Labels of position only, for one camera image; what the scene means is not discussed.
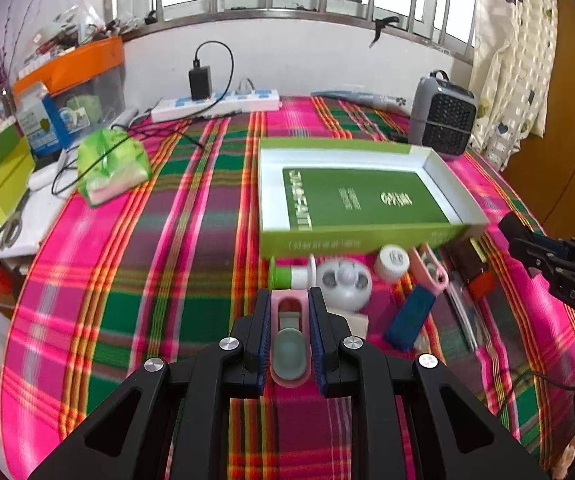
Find brown bottle red cap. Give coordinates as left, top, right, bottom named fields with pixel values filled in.
left=448, top=237, right=498, bottom=302

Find blue rectangular case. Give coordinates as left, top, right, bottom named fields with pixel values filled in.
left=384, top=285, right=436, bottom=351

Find white usb charger cube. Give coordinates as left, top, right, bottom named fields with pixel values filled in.
left=339, top=311, right=369, bottom=339

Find pink clip with grey pad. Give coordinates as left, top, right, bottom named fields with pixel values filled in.
left=270, top=289, right=311, bottom=388

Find green and white spool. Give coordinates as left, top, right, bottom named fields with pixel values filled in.
left=268, top=255, right=317, bottom=289

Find wooden wardrobe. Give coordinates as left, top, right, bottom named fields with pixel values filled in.
left=502, top=0, right=575, bottom=238

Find clear plastic sleeve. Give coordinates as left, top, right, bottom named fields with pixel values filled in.
left=444, top=282, right=478, bottom=352

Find small white round jar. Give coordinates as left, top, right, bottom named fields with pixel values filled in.
left=373, top=244, right=410, bottom=284

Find grey portable heater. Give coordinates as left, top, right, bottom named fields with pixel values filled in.
left=408, top=70, right=477, bottom=159

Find grey round dome gadget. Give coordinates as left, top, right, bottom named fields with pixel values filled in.
left=317, top=259, right=372, bottom=312

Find cream patterned curtain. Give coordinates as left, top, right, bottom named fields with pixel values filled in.
left=470, top=0, right=557, bottom=170

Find green and white shallow box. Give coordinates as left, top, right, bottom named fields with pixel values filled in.
left=258, top=138, right=488, bottom=259

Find plaid pink green tablecloth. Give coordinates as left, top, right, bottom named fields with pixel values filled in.
left=0, top=96, right=575, bottom=479

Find folded grey floral umbrella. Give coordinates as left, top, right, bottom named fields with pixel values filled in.
left=311, top=90, right=409, bottom=114

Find green tissue pack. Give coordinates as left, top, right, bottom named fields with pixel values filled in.
left=76, top=128, right=152, bottom=207

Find white power strip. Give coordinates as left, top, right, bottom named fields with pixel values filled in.
left=151, top=90, right=281, bottom=122

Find blue white carton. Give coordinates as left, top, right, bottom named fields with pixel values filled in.
left=16, top=82, right=72, bottom=157

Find black power adapter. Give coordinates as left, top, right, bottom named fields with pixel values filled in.
left=188, top=58, right=213, bottom=101

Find orange lidded storage bin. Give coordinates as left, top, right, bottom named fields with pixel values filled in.
left=12, top=36, right=125, bottom=124

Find scissors grey handles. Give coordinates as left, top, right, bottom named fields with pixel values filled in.
left=0, top=188, right=30, bottom=250

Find black charging cable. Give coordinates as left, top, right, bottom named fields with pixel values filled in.
left=50, top=40, right=236, bottom=198

